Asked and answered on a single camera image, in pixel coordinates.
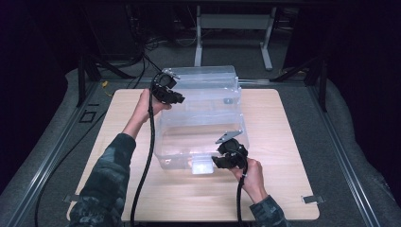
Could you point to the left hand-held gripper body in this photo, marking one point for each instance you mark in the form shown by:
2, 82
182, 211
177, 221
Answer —
164, 85

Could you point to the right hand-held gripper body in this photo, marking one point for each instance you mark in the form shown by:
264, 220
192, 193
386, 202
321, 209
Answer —
233, 151

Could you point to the clear plastic drawer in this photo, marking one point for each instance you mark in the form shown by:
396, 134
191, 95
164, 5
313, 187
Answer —
189, 145

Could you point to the person's left hand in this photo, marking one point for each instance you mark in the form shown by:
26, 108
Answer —
145, 105

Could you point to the person's right hand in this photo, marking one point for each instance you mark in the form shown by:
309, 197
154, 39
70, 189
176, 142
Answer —
250, 178

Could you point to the small yellow connector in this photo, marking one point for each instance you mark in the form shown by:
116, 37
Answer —
105, 84

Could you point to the black metal stand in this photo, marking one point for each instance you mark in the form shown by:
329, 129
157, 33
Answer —
91, 69
315, 75

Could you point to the white metal stand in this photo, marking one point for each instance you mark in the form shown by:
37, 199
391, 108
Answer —
233, 22

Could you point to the metal table bracket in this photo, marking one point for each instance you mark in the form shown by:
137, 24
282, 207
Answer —
71, 198
312, 199

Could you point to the aluminium floor rail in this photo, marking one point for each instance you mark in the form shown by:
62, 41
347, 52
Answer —
340, 151
47, 160

